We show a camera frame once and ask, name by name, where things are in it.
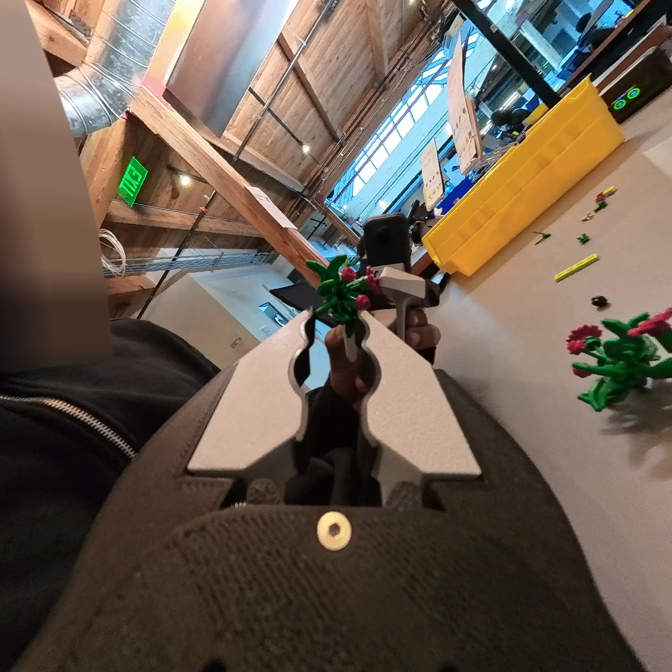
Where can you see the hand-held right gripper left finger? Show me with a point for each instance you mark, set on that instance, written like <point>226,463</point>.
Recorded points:
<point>246,420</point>

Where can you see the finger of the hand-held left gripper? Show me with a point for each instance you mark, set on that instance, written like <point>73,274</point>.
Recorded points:
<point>404,283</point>
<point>350,346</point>

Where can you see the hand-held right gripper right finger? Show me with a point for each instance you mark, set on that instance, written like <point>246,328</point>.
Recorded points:
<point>420,420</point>

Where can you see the green leafy toy brick plant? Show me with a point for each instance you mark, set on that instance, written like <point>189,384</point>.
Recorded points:
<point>603,367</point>
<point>341,299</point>

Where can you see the toy brick cactus pink flower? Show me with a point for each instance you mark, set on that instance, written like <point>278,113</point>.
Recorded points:
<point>645,346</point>

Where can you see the person's left forearm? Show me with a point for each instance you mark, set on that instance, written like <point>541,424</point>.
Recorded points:
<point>330,420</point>

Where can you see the person's left hand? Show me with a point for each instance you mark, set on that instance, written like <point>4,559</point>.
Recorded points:
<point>341,372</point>

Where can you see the small cream chart board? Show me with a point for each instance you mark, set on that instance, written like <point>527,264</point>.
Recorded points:
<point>433,176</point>

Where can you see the blue plastic bin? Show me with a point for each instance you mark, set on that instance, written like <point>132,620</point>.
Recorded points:
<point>456,202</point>

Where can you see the small green sprout piece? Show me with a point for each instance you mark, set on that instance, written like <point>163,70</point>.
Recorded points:
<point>540,237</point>

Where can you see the yellow plastic bin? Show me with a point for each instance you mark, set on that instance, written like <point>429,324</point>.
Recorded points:
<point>525,173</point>

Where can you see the tall cream chart board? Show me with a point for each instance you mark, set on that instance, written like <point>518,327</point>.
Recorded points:
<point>464,105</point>

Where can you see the lime green flat brick strip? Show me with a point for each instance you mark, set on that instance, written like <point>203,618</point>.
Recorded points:
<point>576,267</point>

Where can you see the small black toy piece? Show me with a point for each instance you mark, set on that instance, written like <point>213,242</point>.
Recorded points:
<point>600,301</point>

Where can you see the black pole with round disc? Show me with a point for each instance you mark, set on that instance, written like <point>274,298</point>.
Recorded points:
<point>509,47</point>

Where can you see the green exit sign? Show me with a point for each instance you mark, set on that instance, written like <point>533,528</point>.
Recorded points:
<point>132,181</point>

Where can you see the black charger with green light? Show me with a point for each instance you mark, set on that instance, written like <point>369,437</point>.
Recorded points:
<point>638,89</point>

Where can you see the rectangular metal air duct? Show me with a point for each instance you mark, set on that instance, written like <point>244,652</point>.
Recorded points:
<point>231,57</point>

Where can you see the round spiral air duct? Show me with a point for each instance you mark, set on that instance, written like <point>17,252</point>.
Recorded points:
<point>105,68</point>

